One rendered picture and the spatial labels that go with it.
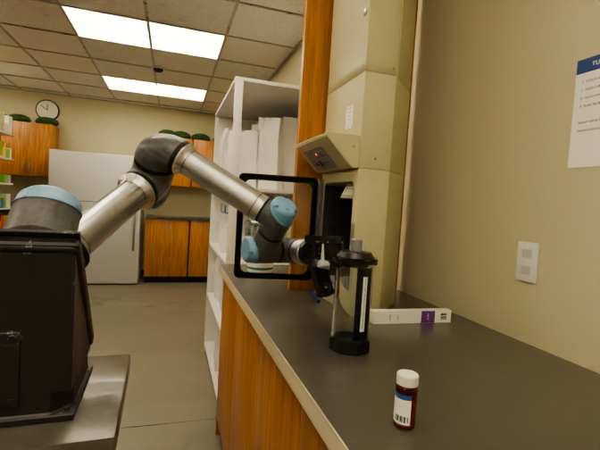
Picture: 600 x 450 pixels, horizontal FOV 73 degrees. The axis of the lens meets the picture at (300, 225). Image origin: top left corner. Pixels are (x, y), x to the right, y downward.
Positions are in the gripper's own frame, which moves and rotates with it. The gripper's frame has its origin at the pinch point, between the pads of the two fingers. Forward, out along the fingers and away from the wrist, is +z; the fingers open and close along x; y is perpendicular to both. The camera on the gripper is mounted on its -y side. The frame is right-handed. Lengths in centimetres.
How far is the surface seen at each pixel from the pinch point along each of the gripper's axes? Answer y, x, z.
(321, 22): 90, 26, -54
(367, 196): 19.5, 22.5, -20.9
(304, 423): -31.5, -17.3, 5.5
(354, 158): 31.2, 17.4, -21.5
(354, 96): 52, 21, -27
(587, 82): 47, 50, 29
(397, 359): -20.8, 6.1, 8.8
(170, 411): -103, 4, -168
